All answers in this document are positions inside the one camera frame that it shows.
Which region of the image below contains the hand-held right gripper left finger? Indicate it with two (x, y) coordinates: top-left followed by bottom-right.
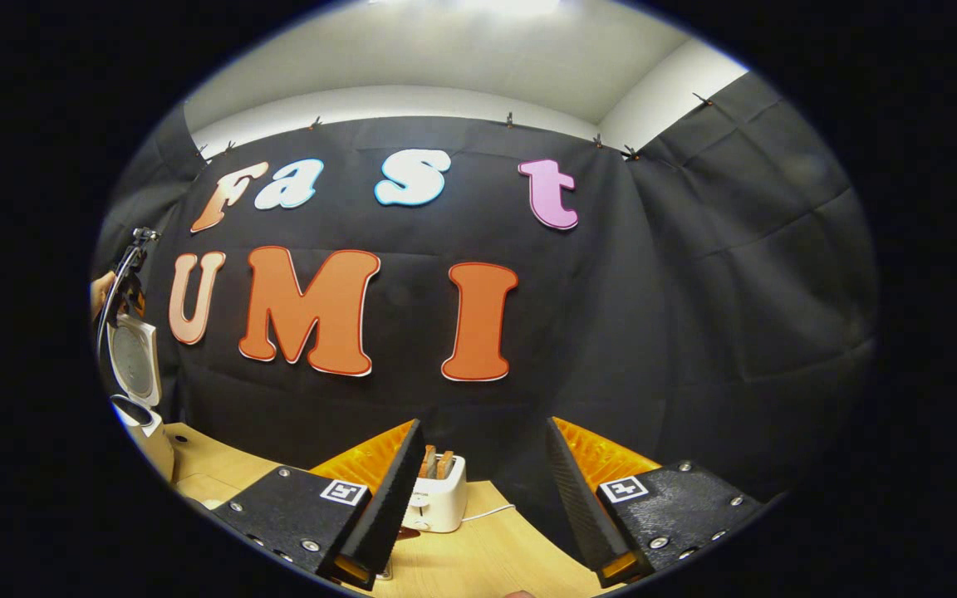
(211, 418), (427, 592)

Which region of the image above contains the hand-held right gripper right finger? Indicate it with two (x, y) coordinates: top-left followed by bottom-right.
(545, 417), (770, 589)

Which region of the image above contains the white rice cooker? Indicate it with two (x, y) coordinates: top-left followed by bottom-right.
(105, 314), (176, 483)

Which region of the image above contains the white toaster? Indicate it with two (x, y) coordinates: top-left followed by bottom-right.
(402, 453), (469, 534)

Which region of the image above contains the white toaster cable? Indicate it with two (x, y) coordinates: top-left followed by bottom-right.
(462, 502), (517, 524)

